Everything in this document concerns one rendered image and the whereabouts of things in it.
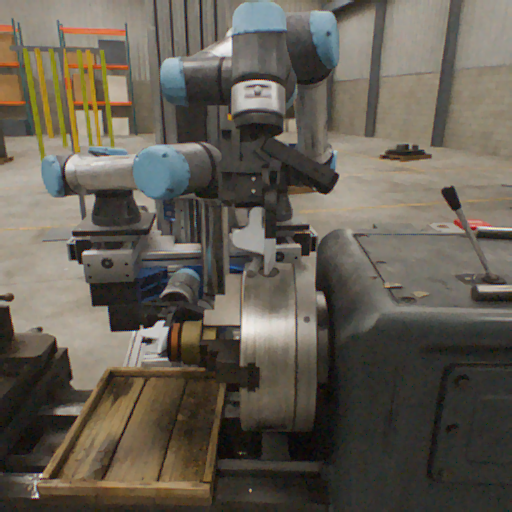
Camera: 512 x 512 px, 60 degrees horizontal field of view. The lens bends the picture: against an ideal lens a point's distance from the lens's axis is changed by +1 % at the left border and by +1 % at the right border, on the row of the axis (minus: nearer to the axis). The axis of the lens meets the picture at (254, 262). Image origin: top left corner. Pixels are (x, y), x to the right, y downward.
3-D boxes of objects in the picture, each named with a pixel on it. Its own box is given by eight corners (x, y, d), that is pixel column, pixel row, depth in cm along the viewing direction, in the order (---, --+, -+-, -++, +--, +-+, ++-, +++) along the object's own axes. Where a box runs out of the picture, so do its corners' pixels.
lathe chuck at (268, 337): (285, 359, 107) (289, 238, 93) (292, 471, 78) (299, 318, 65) (248, 359, 107) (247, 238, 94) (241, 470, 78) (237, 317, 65)
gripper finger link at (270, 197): (262, 240, 62) (263, 178, 62) (275, 240, 62) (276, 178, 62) (262, 238, 57) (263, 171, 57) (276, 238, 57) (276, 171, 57)
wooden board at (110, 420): (228, 381, 111) (228, 367, 109) (211, 507, 77) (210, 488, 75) (109, 379, 111) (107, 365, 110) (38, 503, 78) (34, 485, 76)
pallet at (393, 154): (407, 155, 1296) (409, 141, 1282) (431, 158, 1234) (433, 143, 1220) (379, 158, 1232) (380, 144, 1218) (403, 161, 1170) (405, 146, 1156)
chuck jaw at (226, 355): (260, 336, 83) (258, 361, 71) (259, 362, 83) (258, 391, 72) (201, 335, 83) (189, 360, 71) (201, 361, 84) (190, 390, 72)
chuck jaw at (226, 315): (260, 330, 89) (261, 274, 94) (260, 325, 85) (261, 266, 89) (206, 329, 90) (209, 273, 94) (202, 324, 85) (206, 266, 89)
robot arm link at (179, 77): (233, 12, 108) (150, 48, 69) (278, 10, 106) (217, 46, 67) (237, 64, 115) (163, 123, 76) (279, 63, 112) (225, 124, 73)
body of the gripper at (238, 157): (223, 211, 66) (224, 130, 66) (281, 212, 66) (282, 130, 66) (218, 205, 58) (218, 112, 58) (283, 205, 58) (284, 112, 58)
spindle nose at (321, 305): (316, 355, 100) (321, 272, 91) (327, 427, 81) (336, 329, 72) (302, 355, 100) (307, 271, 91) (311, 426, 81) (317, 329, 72)
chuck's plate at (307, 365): (300, 359, 107) (306, 238, 93) (312, 472, 78) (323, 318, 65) (285, 359, 107) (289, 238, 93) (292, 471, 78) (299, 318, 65)
